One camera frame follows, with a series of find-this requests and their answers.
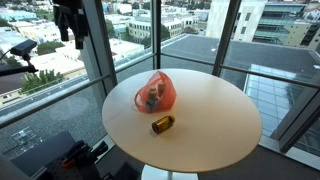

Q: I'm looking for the black camera on stand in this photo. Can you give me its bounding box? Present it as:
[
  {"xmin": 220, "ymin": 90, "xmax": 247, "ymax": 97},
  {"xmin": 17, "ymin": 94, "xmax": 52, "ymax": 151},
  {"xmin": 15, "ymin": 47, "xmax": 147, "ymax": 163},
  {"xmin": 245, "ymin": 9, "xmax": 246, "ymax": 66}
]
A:
[{"xmin": 9, "ymin": 38, "xmax": 38, "ymax": 57}]

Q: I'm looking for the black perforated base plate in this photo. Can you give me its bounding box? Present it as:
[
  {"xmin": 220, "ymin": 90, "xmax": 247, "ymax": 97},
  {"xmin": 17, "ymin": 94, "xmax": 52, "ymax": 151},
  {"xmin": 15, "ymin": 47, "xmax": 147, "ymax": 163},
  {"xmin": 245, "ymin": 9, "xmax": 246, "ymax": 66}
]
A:
[{"xmin": 35, "ymin": 155, "xmax": 102, "ymax": 180}]

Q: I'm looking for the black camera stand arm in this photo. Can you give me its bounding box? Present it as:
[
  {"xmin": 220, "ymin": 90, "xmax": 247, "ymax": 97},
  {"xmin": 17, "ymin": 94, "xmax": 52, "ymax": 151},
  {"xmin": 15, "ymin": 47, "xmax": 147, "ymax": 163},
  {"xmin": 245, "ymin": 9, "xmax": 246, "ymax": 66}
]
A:
[{"xmin": 0, "ymin": 53, "xmax": 40, "ymax": 78}]

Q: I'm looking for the small blue packet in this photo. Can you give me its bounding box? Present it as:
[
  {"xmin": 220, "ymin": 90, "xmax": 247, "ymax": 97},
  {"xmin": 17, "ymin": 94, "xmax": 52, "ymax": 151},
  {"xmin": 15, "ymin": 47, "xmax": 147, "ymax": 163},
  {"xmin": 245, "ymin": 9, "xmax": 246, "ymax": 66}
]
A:
[{"xmin": 145, "ymin": 99, "xmax": 158, "ymax": 112}]

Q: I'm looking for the grey metal window railing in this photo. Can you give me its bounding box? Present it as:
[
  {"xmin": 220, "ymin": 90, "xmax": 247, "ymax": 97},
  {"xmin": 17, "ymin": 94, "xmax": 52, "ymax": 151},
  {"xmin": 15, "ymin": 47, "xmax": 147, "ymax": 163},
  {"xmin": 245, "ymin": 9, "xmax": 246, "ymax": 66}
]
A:
[{"xmin": 0, "ymin": 51, "xmax": 320, "ymax": 130}]

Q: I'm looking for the brown bottle yellow label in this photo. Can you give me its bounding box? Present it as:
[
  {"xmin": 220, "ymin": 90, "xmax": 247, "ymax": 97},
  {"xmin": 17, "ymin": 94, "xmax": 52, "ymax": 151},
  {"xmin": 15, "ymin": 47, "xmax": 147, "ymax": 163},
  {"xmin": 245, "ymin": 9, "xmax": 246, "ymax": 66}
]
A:
[{"xmin": 151, "ymin": 115, "xmax": 176, "ymax": 135}]

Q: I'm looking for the orange plastic bag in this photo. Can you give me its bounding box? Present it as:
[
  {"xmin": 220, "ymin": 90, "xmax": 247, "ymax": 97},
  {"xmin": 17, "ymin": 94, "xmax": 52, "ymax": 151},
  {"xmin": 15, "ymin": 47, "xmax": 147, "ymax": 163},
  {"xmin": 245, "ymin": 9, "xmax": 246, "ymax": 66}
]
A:
[{"xmin": 134, "ymin": 70, "xmax": 178, "ymax": 114}]

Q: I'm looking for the beige capped pill bottle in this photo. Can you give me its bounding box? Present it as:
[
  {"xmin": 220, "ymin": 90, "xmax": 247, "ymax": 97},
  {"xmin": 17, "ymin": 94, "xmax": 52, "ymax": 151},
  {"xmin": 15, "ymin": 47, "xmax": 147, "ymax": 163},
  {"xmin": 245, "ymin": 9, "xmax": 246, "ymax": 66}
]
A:
[
  {"xmin": 157, "ymin": 81, "xmax": 167, "ymax": 98},
  {"xmin": 146, "ymin": 85, "xmax": 159, "ymax": 105}
]

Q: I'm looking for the black clamp orange trigger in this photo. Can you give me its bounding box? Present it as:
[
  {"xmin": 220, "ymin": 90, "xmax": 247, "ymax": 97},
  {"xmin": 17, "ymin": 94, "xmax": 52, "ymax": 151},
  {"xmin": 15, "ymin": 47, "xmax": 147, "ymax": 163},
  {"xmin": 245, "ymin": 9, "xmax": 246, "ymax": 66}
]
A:
[{"xmin": 60, "ymin": 139, "xmax": 110, "ymax": 169}]

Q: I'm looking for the white table pedestal base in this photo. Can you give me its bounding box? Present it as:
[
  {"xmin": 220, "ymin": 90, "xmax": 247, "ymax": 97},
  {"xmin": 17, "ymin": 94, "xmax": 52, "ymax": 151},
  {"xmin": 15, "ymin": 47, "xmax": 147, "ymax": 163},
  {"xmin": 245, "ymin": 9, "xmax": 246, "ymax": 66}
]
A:
[{"xmin": 140, "ymin": 164, "xmax": 200, "ymax": 180}]

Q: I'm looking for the dark grey flat board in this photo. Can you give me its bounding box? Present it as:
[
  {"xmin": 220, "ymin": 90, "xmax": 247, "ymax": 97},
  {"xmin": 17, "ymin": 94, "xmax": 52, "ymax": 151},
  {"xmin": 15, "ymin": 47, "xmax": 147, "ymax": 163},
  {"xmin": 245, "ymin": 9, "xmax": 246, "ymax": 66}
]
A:
[{"xmin": 10, "ymin": 130, "xmax": 78, "ymax": 178}]

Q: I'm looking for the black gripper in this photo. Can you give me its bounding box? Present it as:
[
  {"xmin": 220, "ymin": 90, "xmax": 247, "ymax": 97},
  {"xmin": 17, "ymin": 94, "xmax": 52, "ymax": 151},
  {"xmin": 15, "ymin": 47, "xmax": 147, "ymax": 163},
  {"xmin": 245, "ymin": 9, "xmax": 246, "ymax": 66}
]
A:
[{"xmin": 52, "ymin": 0, "xmax": 89, "ymax": 50}]

